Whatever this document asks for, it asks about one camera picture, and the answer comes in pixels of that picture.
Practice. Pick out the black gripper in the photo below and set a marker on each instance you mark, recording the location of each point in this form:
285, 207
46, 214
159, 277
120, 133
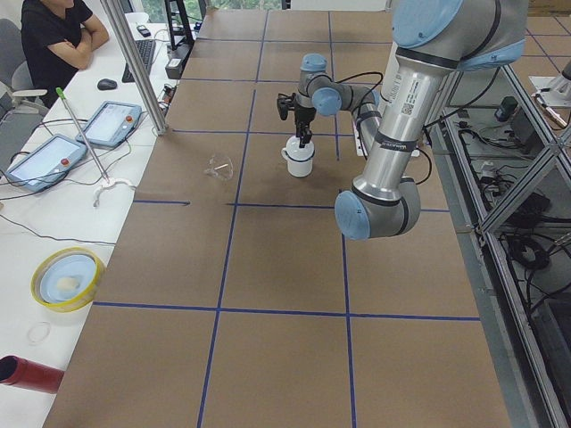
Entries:
302, 117

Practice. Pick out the clear plastic funnel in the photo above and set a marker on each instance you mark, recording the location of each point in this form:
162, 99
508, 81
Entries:
220, 166

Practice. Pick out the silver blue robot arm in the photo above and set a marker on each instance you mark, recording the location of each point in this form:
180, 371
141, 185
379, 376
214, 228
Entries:
433, 39

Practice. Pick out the white enamel mug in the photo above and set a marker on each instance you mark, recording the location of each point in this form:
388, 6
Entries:
298, 157

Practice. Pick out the far blue teach pendant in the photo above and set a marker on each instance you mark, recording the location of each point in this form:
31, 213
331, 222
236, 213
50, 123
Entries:
111, 124

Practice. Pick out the blue teach pendant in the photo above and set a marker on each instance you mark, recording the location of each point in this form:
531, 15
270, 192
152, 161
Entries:
47, 165
111, 124

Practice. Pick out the black computer mouse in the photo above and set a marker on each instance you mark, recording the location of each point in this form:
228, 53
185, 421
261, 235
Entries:
106, 84

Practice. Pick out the black power adapter box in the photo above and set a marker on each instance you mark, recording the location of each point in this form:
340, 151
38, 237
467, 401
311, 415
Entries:
506, 108

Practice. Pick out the silver reach grabber stick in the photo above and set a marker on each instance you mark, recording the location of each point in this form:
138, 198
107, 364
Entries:
108, 182

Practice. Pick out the person in black shirt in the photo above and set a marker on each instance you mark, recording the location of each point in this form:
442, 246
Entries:
58, 39

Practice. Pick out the near blue teach pendant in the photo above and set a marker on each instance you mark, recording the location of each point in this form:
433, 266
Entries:
47, 165

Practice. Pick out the yellow tape roll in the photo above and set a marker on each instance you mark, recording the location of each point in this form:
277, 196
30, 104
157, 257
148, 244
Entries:
67, 280

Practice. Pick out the grey office chair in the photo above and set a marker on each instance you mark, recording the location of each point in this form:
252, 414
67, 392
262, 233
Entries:
19, 116

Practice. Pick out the red cylinder tube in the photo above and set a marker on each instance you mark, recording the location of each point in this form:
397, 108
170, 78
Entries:
22, 373

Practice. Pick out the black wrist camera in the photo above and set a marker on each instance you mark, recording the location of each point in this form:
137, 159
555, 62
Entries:
285, 104

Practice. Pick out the aluminium frame rail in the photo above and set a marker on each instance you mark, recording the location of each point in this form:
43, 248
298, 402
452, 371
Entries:
511, 183

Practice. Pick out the aluminium frame post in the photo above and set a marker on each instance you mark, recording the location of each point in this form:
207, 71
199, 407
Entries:
116, 16

